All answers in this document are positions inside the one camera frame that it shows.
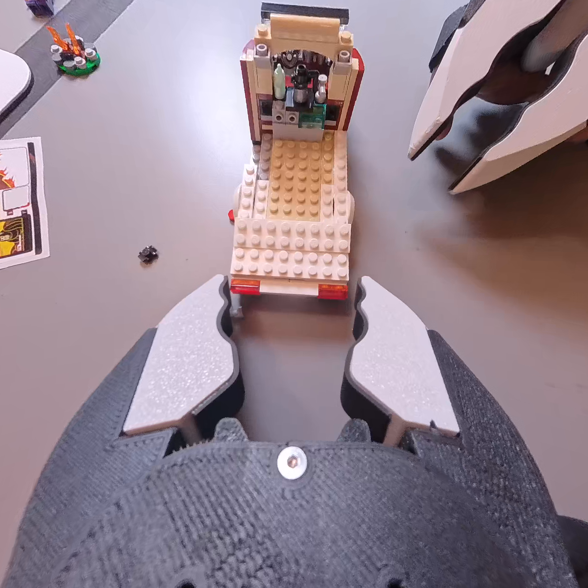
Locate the person's right hand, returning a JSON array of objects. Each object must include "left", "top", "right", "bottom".
[{"left": 478, "top": 43, "right": 529, "bottom": 105}]

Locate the white book stand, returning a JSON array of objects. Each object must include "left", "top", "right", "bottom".
[{"left": 0, "top": 48, "right": 33, "bottom": 125}]

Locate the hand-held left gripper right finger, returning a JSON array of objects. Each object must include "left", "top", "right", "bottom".
[{"left": 342, "top": 276, "right": 461, "bottom": 446}]

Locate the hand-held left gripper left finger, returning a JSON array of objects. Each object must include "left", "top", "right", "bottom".
[{"left": 123, "top": 274, "right": 243, "bottom": 436}]

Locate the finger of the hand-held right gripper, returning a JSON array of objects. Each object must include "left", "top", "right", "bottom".
[
  {"left": 448, "top": 43, "right": 588, "bottom": 194},
  {"left": 408, "top": 0, "right": 565, "bottom": 161}
]

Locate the white long brick plate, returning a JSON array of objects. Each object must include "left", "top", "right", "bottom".
[
  {"left": 233, "top": 219, "right": 353, "bottom": 252},
  {"left": 231, "top": 248, "right": 352, "bottom": 280}
]

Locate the sticker sheet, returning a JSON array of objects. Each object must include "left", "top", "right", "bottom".
[{"left": 0, "top": 136, "right": 50, "bottom": 270}]

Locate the toy campfire on green plate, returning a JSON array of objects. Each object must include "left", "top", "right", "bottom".
[{"left": 46, "top": 23, "right": 102, "bottom": 76}]

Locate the toy brick truck model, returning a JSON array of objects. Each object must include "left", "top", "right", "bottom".
[{"left": 228, "top": 2, "right": 366, "bottom": 301}]

